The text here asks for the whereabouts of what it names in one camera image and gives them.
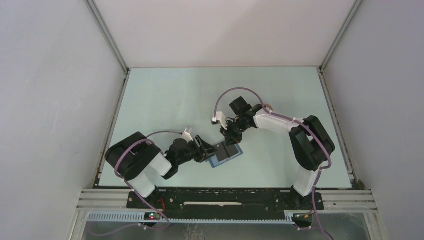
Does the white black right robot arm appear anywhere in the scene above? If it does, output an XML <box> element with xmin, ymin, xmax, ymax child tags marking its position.
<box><xmin>211</xmin><ymin>96</ymin><xmax>336</xmax><ymax>209</ymax></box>

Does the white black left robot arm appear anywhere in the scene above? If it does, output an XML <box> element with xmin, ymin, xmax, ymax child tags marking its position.
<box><xmin>105</xmin><ymin>132</ymin><xmax>217</xmax><ymax>208</ymax></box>

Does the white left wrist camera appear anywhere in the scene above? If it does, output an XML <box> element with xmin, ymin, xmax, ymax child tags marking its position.
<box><xmin>180</xmin><ymin>126</ymin><xmax>194</xmax><ymax>143</ymax></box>

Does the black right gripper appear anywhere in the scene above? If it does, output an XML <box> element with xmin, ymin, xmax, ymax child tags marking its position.
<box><xmin>220</xmin><ymin>117</ymin><xmax>250</xmax><ymax>148</ymax></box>

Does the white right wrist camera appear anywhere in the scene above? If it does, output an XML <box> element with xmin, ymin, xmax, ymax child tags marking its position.
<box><xmin>211</xmin><ymin>111</ymin><xmax>228</xmax><ymax>130</ymax></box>

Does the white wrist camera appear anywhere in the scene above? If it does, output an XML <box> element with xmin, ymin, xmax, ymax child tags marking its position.
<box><xmin>211</xmin><ymin>111</ymin><xmax>228</xmax><ymax>130</ymax></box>
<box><xmin>180</xmin><ymin>126</ymin><xmax>194</xmax><ymax>143</ymax></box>

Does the black credit card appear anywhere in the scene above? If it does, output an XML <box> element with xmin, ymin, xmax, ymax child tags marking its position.
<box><xmin>215</xmin><ymin>145</ymin><xmax>228</xmax><ymax>162</ymax></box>
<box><xmin>225</xmin><ymin>144</ymin><xmax>241</xmax><ymax>158</ymax></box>

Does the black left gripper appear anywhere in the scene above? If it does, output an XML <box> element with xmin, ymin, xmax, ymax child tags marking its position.
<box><xmin>176</xmin><ymin>135</ymin><xmax>220</xmax><ymax>166</ymax></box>

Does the pink oval tray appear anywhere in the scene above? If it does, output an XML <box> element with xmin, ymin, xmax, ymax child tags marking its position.
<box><xmin>264</xmin><ymin>104</ymin><xmax>274</xmax><ymax>111</ymax></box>

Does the blue-white cable duct strip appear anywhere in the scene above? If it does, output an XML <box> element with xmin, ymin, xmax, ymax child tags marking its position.
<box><xmin>86</xmin><ymin>211</ymin><xmax>294</xmax><ymax>225</ymax></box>

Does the aluminium frame rail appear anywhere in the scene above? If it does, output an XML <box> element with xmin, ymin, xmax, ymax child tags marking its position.
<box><xmin>76</xmin><ymin>189</ymin><xmax>378</xmax><ymax>214</ymax></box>

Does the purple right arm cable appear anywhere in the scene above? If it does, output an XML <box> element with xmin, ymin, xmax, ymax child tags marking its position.
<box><xmin>213</xmin><ymin>87</ymin><xmax>334</xmax><ymax>240</ymax></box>

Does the blue card holder wallet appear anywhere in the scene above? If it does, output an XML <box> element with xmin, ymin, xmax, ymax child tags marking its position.
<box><xmin>208</xmin><ymin>140</ymin><xmax>244</xmax><ymax>168</ymax></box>

